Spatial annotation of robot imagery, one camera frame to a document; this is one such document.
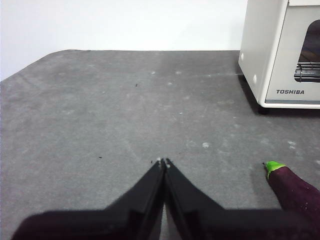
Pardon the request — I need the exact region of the glass oven door with handle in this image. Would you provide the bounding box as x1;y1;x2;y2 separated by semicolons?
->
264;0;320;105

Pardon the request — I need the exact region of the metal wire oven rack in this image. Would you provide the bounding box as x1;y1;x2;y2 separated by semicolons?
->
294;62;320;83

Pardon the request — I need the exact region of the white Toshiba toaster oven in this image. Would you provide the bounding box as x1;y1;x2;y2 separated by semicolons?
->
238;0;320;116

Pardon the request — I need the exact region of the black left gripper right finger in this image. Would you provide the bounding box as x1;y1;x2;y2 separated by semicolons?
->
164;157;320;240

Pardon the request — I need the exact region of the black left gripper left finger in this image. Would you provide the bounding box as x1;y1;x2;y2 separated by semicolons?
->
11;158;166;240

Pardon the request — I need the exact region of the purple eggplant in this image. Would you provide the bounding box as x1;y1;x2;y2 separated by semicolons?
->
262;160;320;215

